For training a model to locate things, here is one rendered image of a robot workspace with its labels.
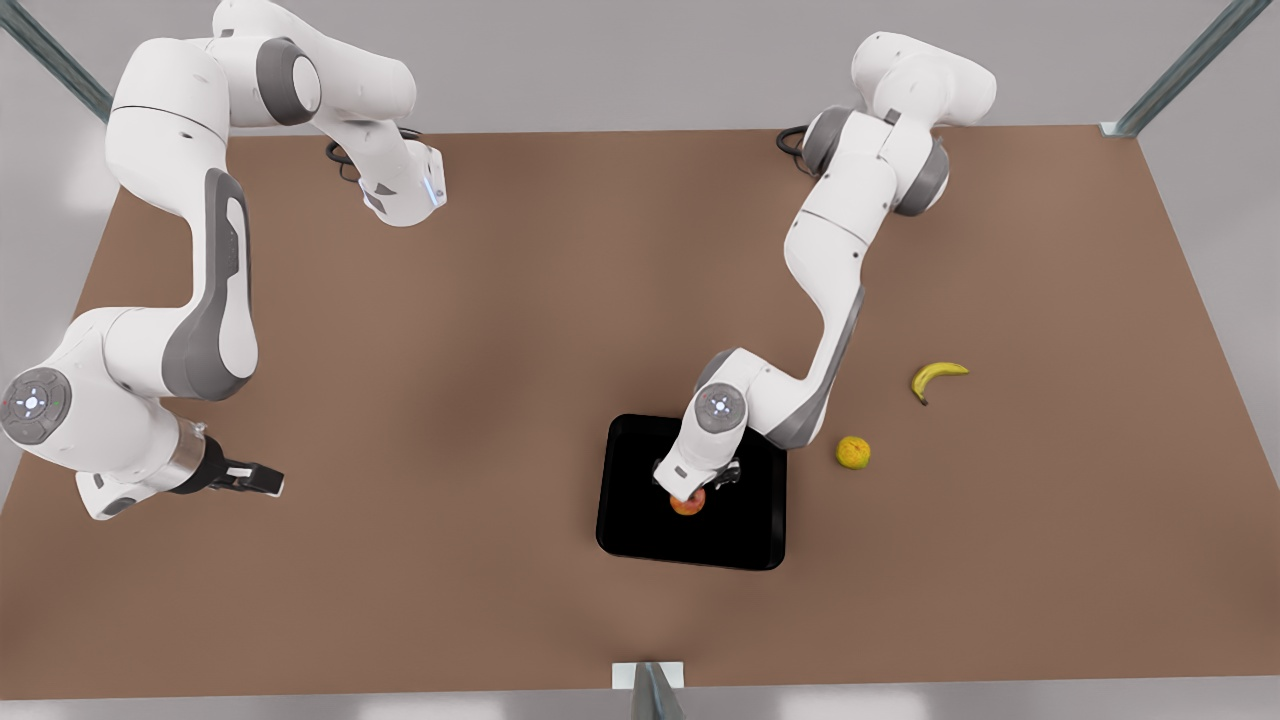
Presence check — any black rectangular tray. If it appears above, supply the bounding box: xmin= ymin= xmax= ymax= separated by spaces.
xmin=596 ymin=413 xmax=789 ymax=573

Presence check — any yellow banana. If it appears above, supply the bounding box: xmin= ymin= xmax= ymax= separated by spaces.
xmin=910 ymin=362 xmax=970 ymax=407

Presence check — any silver frame post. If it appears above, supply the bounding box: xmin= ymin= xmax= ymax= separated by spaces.
xmin=0 ymin=0 xmax=114 ymax=124
xmin=612 ymin=660 xmax=688 ymax=720
xmin=1099 ymin=0 xmax=1275 ymax=139

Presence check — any black cable loop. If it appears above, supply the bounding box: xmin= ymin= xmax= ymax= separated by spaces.
xmin=325 ymin=127 xmax=424 ymax=186
xmin=776 ymin=125 xmax=833 ymax=173

